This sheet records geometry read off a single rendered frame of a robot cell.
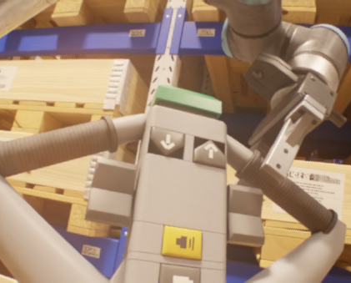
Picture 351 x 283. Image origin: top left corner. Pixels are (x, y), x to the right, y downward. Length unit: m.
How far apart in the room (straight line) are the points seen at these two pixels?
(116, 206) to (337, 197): 0.84
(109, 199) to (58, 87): 1.10
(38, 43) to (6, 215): 1.40
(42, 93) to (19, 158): 1.09
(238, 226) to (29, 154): 0.21
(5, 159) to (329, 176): 0.92
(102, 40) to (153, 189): 1.21
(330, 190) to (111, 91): 0.84
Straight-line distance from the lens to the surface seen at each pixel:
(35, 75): 1.47
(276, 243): 1.01
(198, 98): 0.38
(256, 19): 0.50
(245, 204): 0.34
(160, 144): 0.32
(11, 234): 0.30
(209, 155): 0.33
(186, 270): 0.29
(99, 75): 1.29
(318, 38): 0.57
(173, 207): 0.30
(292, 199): 0.38
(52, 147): 0.32
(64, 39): 1.58
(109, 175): 0.30
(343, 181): 1.06
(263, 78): 0.48
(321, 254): 0.39
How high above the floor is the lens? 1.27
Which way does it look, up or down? 14 degrees up
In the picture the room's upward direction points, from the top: 9 degrees clockwise
